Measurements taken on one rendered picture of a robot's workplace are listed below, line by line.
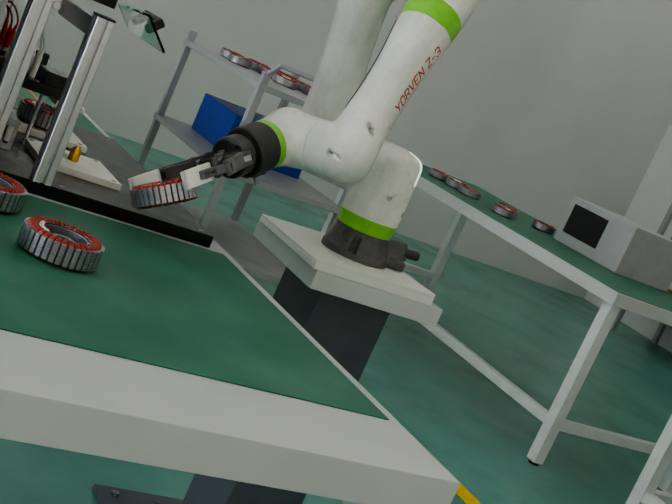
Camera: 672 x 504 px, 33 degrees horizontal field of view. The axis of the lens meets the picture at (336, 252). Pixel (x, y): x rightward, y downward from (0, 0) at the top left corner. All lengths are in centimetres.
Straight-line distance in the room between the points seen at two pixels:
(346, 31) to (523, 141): 706
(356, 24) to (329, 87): 14
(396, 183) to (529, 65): 688
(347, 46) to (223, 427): 125
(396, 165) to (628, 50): 751
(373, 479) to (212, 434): 22
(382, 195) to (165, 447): 124
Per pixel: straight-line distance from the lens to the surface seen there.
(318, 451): 126
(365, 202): 233
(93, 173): 203
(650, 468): 410
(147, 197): 181
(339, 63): 233
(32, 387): 112
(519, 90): 917
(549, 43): 923
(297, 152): 205
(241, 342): 151
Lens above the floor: 116
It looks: 10 degrees down
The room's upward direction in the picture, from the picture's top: 24 degrees clockwise
